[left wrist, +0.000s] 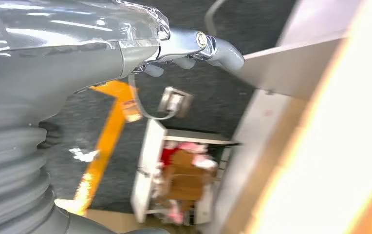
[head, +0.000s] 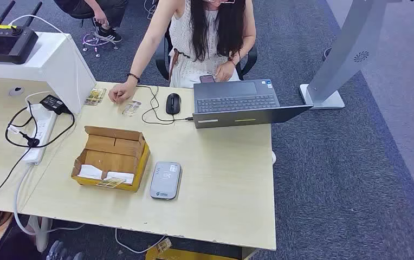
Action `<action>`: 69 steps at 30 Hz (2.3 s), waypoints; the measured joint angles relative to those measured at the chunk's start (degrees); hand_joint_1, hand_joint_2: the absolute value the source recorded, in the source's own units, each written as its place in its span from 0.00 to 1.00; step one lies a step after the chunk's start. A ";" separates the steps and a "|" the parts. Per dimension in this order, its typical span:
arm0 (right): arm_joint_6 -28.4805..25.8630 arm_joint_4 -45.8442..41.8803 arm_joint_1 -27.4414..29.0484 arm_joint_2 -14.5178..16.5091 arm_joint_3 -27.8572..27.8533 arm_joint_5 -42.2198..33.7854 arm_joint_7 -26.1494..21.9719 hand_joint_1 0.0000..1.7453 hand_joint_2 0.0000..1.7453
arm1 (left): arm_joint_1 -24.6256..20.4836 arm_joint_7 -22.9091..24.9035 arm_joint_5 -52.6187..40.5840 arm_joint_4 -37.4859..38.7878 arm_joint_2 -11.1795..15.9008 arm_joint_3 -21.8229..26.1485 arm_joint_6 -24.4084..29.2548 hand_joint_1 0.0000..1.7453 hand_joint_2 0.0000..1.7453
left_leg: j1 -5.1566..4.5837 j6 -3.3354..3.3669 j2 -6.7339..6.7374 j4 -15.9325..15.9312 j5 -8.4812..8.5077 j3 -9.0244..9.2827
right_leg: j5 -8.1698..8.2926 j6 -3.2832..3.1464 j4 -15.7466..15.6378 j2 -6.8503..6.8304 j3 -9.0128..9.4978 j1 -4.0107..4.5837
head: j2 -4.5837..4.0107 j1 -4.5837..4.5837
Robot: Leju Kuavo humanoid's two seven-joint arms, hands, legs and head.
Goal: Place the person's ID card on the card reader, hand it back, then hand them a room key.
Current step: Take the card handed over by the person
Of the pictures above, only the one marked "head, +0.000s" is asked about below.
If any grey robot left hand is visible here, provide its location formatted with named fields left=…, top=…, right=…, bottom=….
left=45, top=240, right=85, bottom=260

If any yellow frame under desk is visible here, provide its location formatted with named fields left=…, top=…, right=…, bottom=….
left=145, top=237, right=258, bottom=260

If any seated person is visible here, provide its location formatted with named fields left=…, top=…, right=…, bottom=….
left=108, top=0, right=257, bottom=105

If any grey card reader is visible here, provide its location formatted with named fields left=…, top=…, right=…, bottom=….
left=149, top=161, right=183, bottom=200

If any yellow room key card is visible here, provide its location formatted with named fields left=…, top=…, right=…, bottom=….
left=95, top=177, right=126, bottom=189

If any stack of yellow cards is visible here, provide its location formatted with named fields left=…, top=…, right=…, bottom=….
left=84, top=87, right=107, bottom=107

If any white table leg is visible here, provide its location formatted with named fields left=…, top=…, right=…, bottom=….
left=27, top=215, right=53, bottom=253

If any white controller cable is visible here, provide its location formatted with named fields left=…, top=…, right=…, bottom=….
left=9, top=14, right=82, bottom=108

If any black mouse cable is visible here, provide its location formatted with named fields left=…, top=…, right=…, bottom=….
left=136, top=84, right=195, bottom=126

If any short white cable loop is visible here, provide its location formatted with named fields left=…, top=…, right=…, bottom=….
left=24, top=91, right=51, bottom=108

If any white power strip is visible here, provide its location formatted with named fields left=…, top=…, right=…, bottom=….
left=22, top=103, right=57, bottom=166

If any black computer mouse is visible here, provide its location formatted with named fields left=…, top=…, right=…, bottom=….
left=165, top=93, right=182, bottom=116

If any pale printed card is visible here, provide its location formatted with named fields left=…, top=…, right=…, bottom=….
left=121, top=100, right=143, bottom=117

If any open cardboard box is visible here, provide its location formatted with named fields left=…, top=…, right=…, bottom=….
left=70, top=125, right=151, bottom=193

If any black remote controller with antennas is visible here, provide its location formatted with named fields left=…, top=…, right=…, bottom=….
left=0, top=1, right=43, bottom=66

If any white cable under desk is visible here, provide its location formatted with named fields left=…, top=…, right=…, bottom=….
left=115, top=228, right=166, bottom=255

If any dark grey laptop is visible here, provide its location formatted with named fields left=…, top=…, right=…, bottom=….
left=192, top=79, right=314, bottom=129

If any white power strip cable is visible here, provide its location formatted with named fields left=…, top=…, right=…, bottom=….
left=13, top=163, right=86, bottom=237

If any person's left hand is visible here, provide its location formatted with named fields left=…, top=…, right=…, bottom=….
left=215, top=61, right=236, bottom=82

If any black office chair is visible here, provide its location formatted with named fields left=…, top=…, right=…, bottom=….
left=156, top=21, right=258, bottom=81

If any background person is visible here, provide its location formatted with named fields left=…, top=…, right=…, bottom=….
left=53, top=0, right=129, bottom=43

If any black power adapter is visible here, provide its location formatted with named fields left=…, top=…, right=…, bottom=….
left=40, top=94, right=72, bottom=115

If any white paper slip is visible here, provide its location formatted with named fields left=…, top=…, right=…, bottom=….
left=103, top=171, right=135, bottom=185
left=77, top=164, right=104, bottom=180

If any person's right hand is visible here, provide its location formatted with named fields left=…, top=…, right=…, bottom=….
left=108, top=81, right=138, bottom=105

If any black power cable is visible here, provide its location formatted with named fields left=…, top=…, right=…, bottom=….
left=0, top=101, right=75, bottom=213

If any silver kiosk stand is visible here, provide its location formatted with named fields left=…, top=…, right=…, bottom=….
left=299, top=0, right=409, bottom=110

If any chair base with casters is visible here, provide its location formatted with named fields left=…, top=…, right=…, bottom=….
left=81, top=30, right=120, bottom=58

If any white desk shelf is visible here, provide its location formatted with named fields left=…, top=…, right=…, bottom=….
left=0, top=28, right=97, bottom=115

